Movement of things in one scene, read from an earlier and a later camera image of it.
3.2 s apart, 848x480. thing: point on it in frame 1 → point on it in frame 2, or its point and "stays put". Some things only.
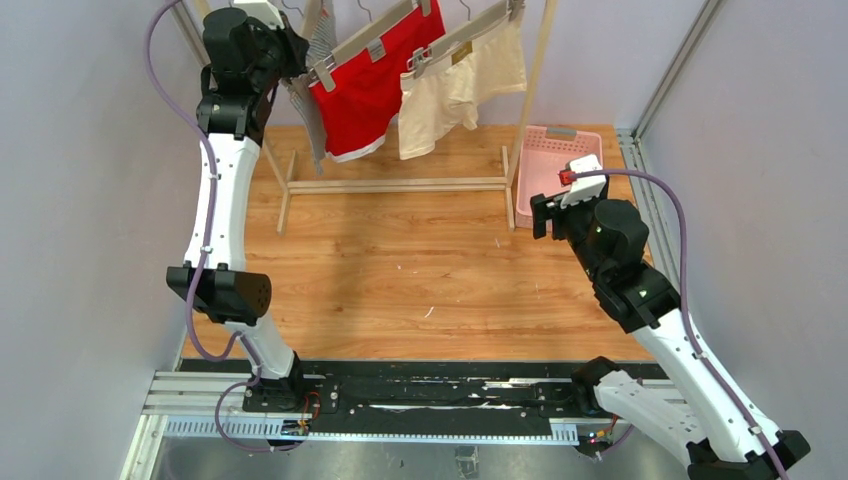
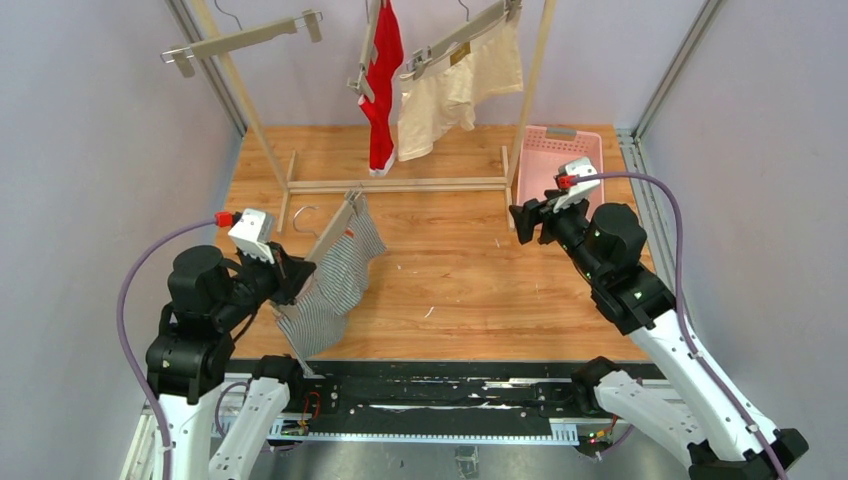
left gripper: x=291 y=51 → x=284 y=272
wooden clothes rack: x=507 y=184 stays put
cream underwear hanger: x=489 y=21 stays put
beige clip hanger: x=309 y=18 → x=323 y=238
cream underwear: x=447 y=92 stays put
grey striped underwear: x=320 y=44 → x=339 y=281
